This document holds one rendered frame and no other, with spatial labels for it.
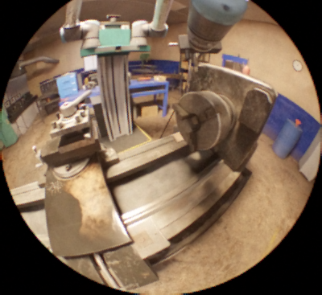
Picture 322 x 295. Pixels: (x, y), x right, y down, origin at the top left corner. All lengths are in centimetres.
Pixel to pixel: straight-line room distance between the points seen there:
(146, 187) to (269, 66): 393
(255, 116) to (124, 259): 70
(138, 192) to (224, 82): 72
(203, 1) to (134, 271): 63
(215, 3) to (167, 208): 59
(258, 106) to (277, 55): 355
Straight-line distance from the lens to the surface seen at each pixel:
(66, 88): 222
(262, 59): 398
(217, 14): 20
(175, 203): 52
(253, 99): 50
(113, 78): 135
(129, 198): 65
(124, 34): 132
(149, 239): 44
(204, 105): 43
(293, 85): 388
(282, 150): 338
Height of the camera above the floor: 132
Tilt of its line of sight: 37 degrees down
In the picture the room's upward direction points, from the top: 4 degrees clockwise
